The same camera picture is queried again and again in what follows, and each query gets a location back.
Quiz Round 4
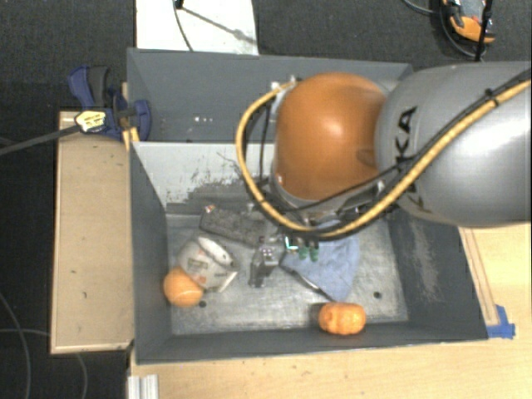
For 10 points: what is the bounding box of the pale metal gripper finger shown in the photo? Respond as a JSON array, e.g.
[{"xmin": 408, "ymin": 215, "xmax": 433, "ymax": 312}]
[
  {"xmin": 248, "ymin": 250, "xmax": 267, "ymax": 288},
  {"xmin": 260, "ymin": 235, "xmax": 280, "ymax": 278}
]

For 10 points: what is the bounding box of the grey metal bin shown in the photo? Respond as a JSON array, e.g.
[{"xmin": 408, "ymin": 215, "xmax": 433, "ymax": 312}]
[{"xmin": 126, "ymin": 47, "xmax": 490, "ymax": 366}]

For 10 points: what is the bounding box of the light blue cloth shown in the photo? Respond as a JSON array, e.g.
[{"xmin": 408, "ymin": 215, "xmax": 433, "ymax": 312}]
[{"xmin": 280, "ymin": 224, "xmax": 362, "ymax": 303}]

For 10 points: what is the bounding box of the white spray bottle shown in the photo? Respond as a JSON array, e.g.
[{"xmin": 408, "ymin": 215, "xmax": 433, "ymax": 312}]
[{"xmin": 175, "ymin": 235, "xmax": 240, "ymax": 294}]

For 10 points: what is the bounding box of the orange ball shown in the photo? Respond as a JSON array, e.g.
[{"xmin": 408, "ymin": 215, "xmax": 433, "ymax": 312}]
[{"xmin": 162, "ymin": 265, "xmax": 205, "ymax": 308}]

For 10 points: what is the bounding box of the orange toy pumpkin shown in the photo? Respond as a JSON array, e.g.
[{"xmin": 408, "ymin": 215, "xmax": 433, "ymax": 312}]
[{"xmin": 317, "ymin": 301, "xmax": 367, "ymax": 336}]

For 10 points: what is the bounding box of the pale wood flat board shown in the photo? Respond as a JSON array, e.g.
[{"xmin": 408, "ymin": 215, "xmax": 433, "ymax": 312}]
[{"xmin": 50, "ymin": 110, "xmax": 136, "ymax": 355}]

